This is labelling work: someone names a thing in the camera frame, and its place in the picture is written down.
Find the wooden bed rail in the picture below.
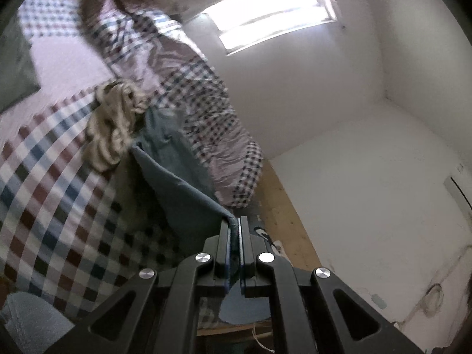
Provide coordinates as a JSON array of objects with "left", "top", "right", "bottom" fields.
[{"left": 197, "top": 321, "right": 273, "bottom": 340}]

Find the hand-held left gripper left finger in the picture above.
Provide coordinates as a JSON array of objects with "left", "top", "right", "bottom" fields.
[{"left": 79, "top": 217, "right": 237, "bottom": 354}]

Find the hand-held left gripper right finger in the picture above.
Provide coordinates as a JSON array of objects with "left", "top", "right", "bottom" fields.
[{"left": 238, "top": 216, "right": 425, "bottom": 354}]

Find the dark teal garment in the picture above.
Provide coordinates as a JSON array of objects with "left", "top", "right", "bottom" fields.
[{"left": 131, "top": 107, "right": 271, "bottom": 325}]

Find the pale grey-blue cloth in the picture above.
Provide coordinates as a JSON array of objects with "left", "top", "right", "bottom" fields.
[{"left": 0, "top": 291, "right": 76, "bottom": 343}]

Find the window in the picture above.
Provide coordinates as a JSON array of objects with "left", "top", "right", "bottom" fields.
[{"left": 182, "top": 0, "right": 338, "bottom": 56}]

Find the beige garment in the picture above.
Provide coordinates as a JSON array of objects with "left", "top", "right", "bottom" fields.
[{"left": 86, "top": 81, "right": 152, "bottom": 172}]

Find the checked lavender duvet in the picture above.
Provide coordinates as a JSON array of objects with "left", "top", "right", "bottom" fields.
[{"left": 79, "top": 0, "right": 264, "bottom": 209}]

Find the dark grey cloth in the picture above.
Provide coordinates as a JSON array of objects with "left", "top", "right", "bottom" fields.
[{"left": 0, "top": 18, "right": 41, "bottom": 113}]

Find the wooden headboard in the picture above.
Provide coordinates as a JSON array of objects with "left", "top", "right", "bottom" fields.
[{"left": 256, "top": 158, "right": 332, "bottom": 277}]

